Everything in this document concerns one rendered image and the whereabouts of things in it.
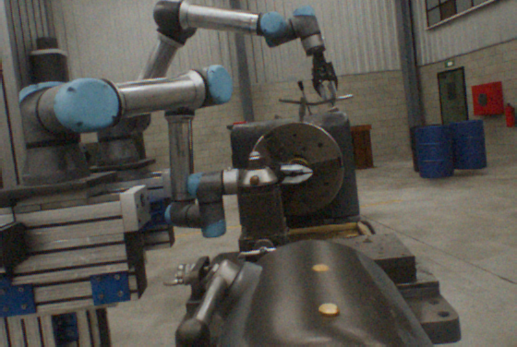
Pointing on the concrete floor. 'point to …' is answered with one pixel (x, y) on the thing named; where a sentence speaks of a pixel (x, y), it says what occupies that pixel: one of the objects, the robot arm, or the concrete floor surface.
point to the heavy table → (362, 146)
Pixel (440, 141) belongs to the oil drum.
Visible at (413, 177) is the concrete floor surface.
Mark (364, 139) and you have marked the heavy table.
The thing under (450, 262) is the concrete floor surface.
